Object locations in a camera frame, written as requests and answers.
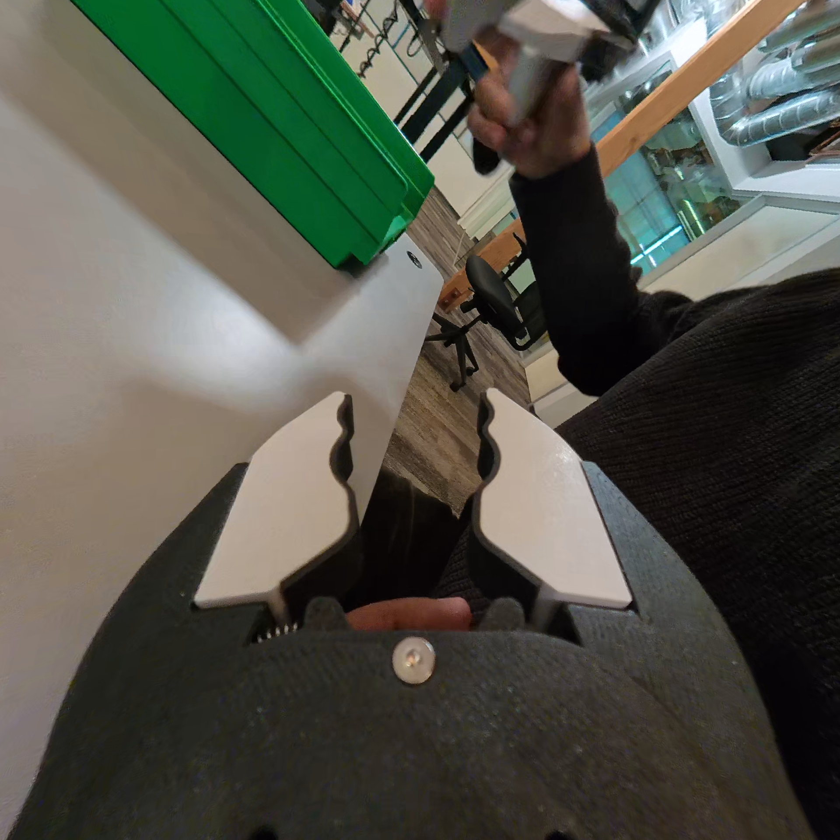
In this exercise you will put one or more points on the silver ventilation ducts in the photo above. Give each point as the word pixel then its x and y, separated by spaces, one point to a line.
pixel 774 111

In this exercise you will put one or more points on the wooden railing beam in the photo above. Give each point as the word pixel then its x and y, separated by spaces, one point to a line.
pixel 656 111

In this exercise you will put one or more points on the person's black sweater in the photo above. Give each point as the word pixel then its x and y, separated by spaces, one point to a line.
pixel 722 492

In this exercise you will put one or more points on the black office chair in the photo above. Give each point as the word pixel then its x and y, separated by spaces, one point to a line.
pixel 492 295

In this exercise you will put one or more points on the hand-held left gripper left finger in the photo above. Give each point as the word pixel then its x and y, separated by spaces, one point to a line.
pixel 289 512

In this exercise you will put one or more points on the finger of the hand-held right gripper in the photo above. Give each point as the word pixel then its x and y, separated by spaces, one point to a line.
pixel 466 16

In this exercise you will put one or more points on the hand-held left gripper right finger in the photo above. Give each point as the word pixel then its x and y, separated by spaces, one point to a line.
pixel 551 525

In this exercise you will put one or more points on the person's right forearm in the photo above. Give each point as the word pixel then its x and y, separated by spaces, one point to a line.
pixel 577 262

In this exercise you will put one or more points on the green plastic bin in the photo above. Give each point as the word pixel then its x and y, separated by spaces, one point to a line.
pixel 262 118

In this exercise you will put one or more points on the person's right hand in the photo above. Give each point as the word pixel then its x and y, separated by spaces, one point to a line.
pixel 538 144

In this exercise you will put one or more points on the person's left hand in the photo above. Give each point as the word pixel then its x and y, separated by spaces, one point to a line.
pixel 407 615

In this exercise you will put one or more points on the grey desk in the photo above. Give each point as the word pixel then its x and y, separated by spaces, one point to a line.
pixel 131 361

